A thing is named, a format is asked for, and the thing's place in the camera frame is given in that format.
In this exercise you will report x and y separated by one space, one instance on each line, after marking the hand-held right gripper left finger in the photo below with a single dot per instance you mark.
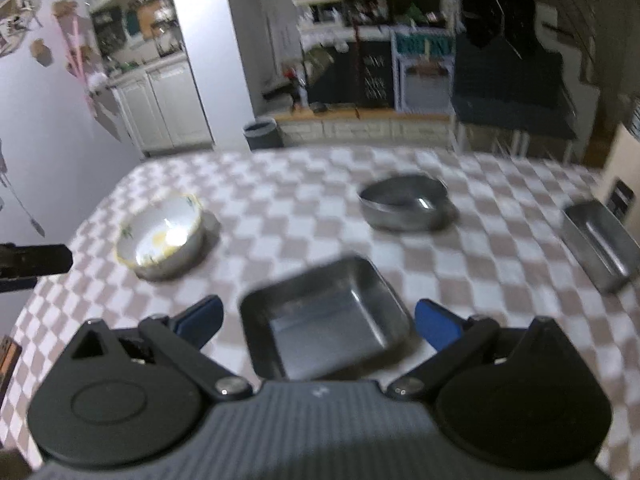
200 322

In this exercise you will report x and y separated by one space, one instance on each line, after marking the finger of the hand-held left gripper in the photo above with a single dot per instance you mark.
40 260

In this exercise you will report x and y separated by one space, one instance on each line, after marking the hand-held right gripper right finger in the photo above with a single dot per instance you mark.
437 325

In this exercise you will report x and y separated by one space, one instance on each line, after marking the floral ceramic bowl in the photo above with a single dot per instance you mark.
160 237

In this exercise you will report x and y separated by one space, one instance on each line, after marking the square steel tray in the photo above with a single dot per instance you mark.
325 320

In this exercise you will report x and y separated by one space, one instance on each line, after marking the rectangular steel container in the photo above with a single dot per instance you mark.
605 245

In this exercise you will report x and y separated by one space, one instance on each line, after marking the orange black-edged board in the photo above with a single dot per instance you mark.
9 365

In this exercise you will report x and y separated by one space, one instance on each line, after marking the round steel bowl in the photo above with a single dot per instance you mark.
400 205

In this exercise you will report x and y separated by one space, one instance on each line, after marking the brown white checkered tablecloth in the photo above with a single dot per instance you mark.
300 195

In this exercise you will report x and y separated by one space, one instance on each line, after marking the grey trash bin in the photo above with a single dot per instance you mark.
260 135

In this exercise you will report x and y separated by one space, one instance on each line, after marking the white kitchen base cabinet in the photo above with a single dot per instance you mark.
165 105

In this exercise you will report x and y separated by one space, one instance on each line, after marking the pink ribbon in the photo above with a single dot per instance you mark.
80 60

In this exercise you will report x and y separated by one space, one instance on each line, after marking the white low drawer cabinet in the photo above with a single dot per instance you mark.
360 130

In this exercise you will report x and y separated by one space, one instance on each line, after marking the cream electric kettle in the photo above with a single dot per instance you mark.
622 180

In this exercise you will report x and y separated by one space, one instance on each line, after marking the light blue windowed box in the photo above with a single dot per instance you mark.
425 75

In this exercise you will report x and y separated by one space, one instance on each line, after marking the wooden cutting board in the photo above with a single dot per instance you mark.
150 20

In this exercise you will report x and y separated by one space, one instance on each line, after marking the black lettered board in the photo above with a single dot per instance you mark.
345 77

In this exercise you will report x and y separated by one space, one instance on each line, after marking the black vest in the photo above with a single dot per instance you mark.
495 5

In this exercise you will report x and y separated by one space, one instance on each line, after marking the white shelf rack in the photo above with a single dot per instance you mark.
317 7

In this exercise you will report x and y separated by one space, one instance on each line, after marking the wooden wall block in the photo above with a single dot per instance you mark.
66 7
41 52

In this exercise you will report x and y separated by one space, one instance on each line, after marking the wall photo collage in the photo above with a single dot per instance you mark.
22 10

